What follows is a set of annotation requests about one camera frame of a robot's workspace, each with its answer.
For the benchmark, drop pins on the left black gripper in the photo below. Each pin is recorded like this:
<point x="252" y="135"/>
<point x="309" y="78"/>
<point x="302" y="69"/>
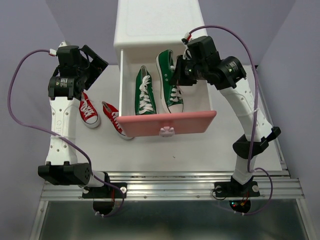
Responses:
<point x="98" y="66"/>

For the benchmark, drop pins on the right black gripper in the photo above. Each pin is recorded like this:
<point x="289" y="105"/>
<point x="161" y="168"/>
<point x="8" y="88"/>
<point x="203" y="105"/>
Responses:
<point x="179" y="60"/>

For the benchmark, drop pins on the green sneaker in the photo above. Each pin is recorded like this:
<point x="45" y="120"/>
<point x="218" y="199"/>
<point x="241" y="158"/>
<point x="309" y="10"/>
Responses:
<point x="144" y="101"/>
<point x="170" y="95"/>

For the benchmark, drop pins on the pink drawer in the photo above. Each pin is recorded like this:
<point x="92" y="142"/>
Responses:
<point x="197" y="112"/>

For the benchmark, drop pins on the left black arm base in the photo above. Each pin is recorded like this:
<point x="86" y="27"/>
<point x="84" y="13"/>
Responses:
<point x="107" y="201"/>

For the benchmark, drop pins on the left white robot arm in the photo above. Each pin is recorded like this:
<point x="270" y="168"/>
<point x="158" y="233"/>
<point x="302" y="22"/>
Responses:
<point x="61" y="166"/>

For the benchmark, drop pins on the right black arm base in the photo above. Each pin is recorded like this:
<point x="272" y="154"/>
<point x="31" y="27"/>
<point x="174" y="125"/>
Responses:
<point x="238" y="195"/>

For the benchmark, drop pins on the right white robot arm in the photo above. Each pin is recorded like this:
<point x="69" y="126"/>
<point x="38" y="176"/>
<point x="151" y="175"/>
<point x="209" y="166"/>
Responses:
<point x="258" y="132"/>

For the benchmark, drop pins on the red sneaker near cabinet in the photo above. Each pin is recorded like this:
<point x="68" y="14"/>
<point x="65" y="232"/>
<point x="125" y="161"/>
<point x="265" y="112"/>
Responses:
<point x="112" y="113"/>

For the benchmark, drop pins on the white shoe cabinet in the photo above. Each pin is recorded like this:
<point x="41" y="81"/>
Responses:
<point x="154" y="22"/>

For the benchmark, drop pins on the red sneaker far left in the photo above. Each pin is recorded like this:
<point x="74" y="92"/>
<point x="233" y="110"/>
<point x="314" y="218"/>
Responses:
<point x="89" y="115"/>

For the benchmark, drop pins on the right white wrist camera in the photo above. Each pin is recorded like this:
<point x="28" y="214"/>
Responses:
<point x="186" y="38"/>

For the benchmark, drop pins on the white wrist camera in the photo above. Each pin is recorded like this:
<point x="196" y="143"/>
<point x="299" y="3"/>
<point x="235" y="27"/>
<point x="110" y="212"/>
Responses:
<point x="53" y="52"/>
<point x="186" y="38"/>

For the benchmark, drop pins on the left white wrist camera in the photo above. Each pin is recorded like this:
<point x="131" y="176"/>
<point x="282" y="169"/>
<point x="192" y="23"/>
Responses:
<point x="53" y="52"/>

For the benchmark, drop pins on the aluminium mounting rail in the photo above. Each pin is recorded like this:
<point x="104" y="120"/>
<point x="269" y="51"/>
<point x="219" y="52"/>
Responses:
<point x="184" y="186"/>

